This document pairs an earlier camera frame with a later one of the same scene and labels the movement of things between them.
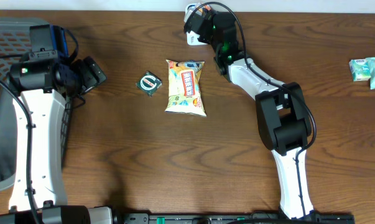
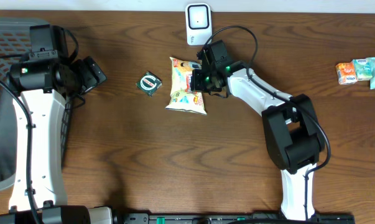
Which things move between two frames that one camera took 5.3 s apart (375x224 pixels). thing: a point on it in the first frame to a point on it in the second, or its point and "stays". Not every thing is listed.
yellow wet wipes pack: (185, 97) stays
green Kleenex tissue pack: (359, 69) stays
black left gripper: (92, 74) stays
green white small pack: (149, 83) stays
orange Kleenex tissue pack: (208, 7) to (346, 73)
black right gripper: (203, 37) to (194, 84)
